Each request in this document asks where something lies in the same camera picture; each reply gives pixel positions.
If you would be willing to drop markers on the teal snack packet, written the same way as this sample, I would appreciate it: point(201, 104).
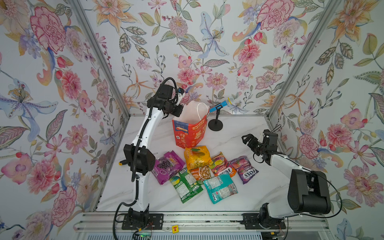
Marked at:
point(220, 187)

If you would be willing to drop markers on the aluminium rail frame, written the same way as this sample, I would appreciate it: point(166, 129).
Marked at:
point(203, 222)

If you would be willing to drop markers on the red paper bag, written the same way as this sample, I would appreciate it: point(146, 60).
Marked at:
point(190, 127)

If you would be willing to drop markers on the yellow T label tag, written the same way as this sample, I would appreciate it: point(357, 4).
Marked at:
point(175, 229)

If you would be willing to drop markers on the orange green nut snack packet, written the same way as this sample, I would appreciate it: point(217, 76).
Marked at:
point(201, 173)

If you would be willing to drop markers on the orange Fox's candy packet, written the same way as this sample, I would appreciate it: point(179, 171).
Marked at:
point(220, 165)

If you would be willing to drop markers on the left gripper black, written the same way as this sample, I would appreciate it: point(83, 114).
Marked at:
point(178, 110)

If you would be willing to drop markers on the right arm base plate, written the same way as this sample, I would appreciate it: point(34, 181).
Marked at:
point(253, 221)

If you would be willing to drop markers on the yellow orange snack packet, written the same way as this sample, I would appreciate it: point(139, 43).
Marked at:
point(197, 157)

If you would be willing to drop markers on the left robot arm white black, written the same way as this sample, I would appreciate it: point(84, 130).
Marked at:
point(140, 159)

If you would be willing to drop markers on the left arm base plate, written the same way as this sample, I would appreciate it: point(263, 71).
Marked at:
point(135, 222)

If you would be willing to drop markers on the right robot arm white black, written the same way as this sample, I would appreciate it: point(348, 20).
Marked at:
point(308, 192)

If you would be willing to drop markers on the purple grape snack packet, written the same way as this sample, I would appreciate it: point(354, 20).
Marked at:
point(167, 166)

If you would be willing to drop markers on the purple Fox's candy packet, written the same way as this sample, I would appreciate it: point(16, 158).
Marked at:
point(244, 168)

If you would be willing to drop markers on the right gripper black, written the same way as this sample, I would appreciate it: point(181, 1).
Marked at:
point(254, 141)

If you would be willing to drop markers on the blue microphone on black stand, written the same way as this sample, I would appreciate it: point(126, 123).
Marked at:
point(216, 124)

